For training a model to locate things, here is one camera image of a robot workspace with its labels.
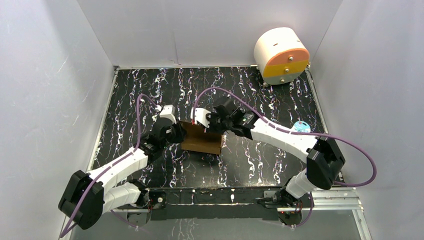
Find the brown cardboard box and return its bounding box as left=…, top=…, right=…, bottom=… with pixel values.
left=180, top=121, right=223, bottom=155

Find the small blue white packet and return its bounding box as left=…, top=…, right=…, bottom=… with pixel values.
left=291, top=120, right=311, bottom=133

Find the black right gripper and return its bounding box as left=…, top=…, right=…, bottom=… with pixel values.
left=201, top=112, right=232, bottom=136

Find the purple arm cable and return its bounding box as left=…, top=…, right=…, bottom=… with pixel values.
left=59, top=93, right=163, bottom=239
left=192, top=87, right=378, bottom=229

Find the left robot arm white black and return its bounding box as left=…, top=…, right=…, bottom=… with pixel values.
left=58, top=113, right=186, bottom=230

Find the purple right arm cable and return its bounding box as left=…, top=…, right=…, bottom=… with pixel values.
left=192, top=87, right=378, bottom=229

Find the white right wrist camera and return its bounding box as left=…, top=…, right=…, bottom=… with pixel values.
left=190, top=107, right=211, bottom=128

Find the white cylinder orange yellow face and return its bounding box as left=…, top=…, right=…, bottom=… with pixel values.
left=253, top=27, right=310, bottom=86

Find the aluminium front rail frame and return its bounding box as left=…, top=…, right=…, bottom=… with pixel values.
left=59, top=187, right=372, bottom=240

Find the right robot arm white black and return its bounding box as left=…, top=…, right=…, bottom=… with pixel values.
left=193, top=97, right=346, bottom=207

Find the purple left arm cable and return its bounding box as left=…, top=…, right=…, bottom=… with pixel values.
left=59, top=93, right=163, bottom=239

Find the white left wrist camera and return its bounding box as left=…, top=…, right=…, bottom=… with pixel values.
left=155, top=104, right=177, bottom=124

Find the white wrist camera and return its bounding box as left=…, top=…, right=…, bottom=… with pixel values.
left=190, top=107, right=211, bottom=128
left=155, top=104, right=177, bottom=124

